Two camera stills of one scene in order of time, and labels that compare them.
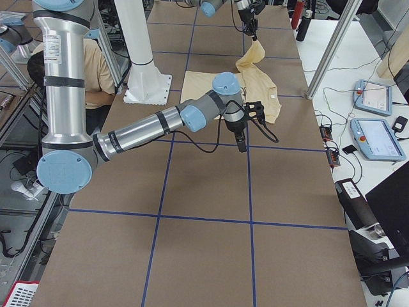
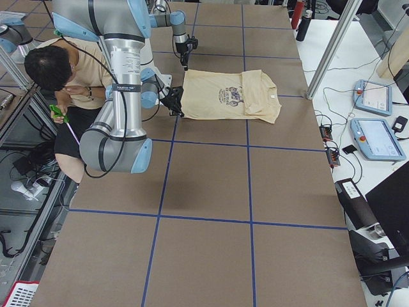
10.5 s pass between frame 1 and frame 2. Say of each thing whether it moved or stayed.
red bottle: stayed
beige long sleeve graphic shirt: moved
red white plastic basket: stayed
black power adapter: stayed
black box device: stayed
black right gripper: moved
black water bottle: stayed
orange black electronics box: stayed
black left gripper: moved
